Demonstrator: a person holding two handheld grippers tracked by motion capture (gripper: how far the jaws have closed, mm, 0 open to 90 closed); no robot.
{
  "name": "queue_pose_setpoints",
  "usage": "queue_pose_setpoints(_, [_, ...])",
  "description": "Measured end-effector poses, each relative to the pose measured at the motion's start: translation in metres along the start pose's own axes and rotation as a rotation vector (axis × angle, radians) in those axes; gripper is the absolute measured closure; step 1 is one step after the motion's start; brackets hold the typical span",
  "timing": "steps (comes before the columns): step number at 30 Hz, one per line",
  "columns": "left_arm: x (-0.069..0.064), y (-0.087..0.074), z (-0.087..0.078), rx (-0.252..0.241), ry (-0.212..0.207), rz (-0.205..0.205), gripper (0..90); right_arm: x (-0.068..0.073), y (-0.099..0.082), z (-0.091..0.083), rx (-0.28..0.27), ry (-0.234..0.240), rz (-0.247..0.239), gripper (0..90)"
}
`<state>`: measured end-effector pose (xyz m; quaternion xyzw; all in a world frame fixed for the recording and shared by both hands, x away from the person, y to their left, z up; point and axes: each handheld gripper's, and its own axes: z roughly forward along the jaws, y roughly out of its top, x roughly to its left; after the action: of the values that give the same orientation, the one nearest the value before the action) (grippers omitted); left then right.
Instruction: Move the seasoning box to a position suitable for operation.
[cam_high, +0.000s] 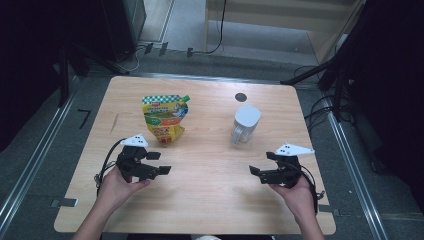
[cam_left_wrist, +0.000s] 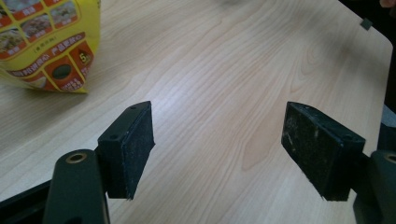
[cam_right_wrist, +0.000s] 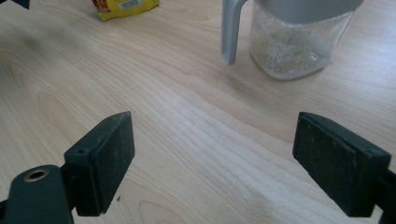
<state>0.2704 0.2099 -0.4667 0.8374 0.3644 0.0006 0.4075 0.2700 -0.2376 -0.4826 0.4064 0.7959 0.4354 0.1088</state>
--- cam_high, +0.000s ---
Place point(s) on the black angled tape mark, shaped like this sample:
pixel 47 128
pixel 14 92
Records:
pixel 85 117

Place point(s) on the person's right hand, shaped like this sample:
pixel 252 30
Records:
pixel 300 200

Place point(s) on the yellow spouted seasoning pouch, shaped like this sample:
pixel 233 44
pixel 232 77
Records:
pixel 165 116

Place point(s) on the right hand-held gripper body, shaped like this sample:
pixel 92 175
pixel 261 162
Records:
pixel 286 173

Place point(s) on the grey tape piece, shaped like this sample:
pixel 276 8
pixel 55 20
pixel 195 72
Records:
pixel 329 209
pixel 65 202

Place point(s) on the metal floor rail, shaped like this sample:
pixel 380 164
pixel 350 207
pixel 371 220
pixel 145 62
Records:
pixel 33 160
pixel 355 173

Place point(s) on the black round table grommet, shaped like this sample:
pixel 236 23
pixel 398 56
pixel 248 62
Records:
pixel 240 97

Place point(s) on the light wooden platform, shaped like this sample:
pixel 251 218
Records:
pixel 266 30

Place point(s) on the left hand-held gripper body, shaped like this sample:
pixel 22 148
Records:
pixel 133 165

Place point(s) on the black cabinet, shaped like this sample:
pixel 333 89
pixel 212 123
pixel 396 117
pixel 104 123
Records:
pixel 123 26

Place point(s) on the person's left hand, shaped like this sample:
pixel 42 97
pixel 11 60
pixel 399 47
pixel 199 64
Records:
pixel 115 190

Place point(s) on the black tape strip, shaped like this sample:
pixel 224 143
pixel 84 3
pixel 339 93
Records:
pixel 148 48
pixel 189 52
pixel 163 48

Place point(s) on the black metal stand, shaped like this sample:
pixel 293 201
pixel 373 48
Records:
pixel 333 66
pixel 63 70

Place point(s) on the clear jar with white lid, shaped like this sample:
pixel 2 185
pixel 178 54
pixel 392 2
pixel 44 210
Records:
pixel 246 116

